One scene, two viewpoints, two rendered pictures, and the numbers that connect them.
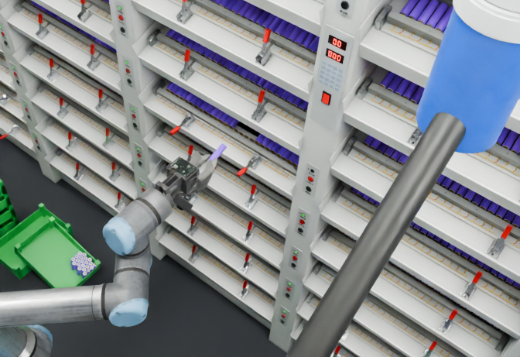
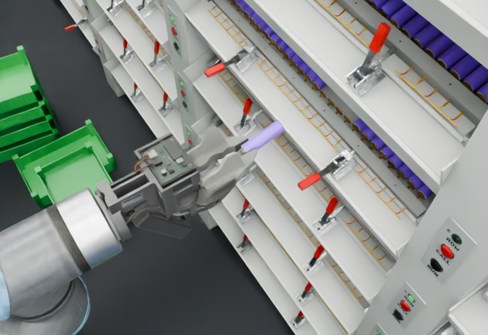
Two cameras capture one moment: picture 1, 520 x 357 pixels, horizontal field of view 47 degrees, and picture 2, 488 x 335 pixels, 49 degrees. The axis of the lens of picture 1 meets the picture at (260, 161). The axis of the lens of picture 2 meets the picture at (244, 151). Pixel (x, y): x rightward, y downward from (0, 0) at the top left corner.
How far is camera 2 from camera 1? 97 cm
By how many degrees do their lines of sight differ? 16
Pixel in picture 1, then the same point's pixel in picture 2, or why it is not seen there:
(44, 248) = (73, 179)
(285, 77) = not seen: outside the picture
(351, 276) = not seen: outside the picture
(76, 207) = (131, 133)
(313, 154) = (473, 208)
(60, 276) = not seen: hidden behind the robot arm
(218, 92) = (295, 12)
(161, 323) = (184, 318)
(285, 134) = (413, 137)
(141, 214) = (38, 251)
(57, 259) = not seen: hidden behind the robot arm
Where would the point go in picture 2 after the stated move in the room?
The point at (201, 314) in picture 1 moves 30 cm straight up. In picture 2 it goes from (239, 321) to (238, 287)
